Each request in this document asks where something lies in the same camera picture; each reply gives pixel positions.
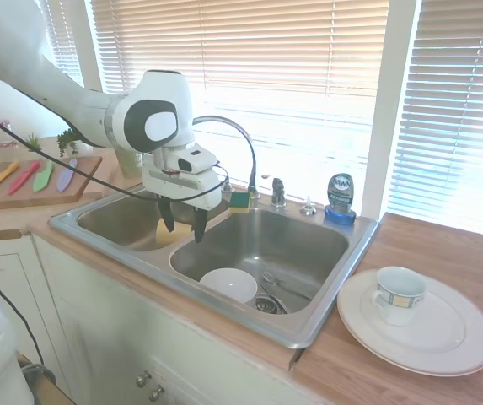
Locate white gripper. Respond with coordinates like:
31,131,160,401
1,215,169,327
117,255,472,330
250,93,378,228
141,148,223,245

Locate chrome gooseneck faucet spout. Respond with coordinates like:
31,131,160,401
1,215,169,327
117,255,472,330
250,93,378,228
192,115,261,202

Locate plain yellow sponge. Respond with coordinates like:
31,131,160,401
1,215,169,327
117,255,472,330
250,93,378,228
155,219,194,246

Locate green and yellow sponge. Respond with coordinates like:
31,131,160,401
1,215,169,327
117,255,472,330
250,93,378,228
228,190,255,214

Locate white bowl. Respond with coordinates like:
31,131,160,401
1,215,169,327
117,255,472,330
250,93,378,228
199,267,260,305

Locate pale green cup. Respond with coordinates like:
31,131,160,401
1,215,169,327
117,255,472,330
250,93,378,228
115,147,144,179

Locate stainless steel double sink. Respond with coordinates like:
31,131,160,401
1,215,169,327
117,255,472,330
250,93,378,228
48,185,380,350

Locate wooden cutting board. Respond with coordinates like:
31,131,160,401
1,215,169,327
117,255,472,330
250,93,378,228
0,155,105,213

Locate metal table knife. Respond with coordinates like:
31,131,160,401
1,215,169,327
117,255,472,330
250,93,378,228
259,281,291,316

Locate metal drain strainer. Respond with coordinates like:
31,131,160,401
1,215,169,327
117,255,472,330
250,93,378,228
254,296,288,316

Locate small chrome sink sprayer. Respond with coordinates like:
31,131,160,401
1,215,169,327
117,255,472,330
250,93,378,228
299,195,318,218

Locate purple plastic knife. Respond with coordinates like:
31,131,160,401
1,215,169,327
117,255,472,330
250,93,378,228
56,157,78,192

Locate white kitchen cabinet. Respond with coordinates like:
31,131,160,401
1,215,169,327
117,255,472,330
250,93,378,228
0,233,309,405

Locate leafy plant in white pot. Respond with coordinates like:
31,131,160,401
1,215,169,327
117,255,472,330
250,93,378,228
56,127,95,159

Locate green plastic knife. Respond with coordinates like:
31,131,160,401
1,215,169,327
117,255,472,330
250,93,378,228
32,160,56,193

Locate blue dish soap bottle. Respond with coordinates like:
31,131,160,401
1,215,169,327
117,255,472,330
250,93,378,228
323,171,358,226

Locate red plastic knife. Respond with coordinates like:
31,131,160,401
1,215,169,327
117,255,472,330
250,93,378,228
7,159,41,196

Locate small spiky green plant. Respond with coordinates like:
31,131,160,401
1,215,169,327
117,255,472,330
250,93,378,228
23,132,43,154

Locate wide white window blind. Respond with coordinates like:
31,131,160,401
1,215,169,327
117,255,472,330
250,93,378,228
89,0,390,204

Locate narrow white window blind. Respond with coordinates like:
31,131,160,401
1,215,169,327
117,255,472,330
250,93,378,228
44,0,84,88

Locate white patterned teacup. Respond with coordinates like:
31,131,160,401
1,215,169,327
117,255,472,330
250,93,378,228
369,265,429,327

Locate large white dinner plate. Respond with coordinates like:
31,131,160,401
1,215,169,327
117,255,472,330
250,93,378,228
336,267,483,378

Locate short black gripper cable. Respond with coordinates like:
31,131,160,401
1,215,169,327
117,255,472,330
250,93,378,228
214,162,233,189

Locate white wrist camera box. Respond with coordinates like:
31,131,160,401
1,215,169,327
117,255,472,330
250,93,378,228
176,143,218,176

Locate chrome faucet handle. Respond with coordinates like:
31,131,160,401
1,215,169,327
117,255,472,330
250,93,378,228
270,177,288,208

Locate long black robot cable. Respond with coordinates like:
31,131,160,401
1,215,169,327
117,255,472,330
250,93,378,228
0,98,160,198

